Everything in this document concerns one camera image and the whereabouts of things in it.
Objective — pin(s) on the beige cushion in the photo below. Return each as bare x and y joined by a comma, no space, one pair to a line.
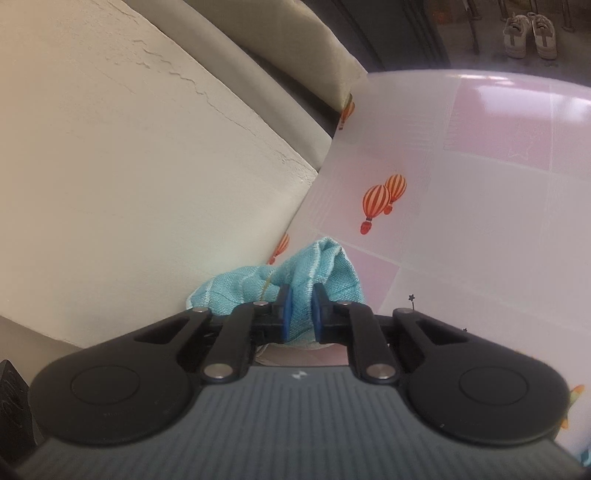
328,64

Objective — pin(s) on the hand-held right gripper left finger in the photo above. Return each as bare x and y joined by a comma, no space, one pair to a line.
285,318

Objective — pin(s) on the teal towel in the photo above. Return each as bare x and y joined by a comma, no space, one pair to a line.
318,267

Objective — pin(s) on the cream leather sofa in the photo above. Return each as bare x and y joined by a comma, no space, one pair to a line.
115,161

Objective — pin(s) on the white sneaker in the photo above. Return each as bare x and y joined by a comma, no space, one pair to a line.
516,37
544,37

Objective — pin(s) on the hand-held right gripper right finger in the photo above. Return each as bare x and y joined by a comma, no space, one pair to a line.
317,318

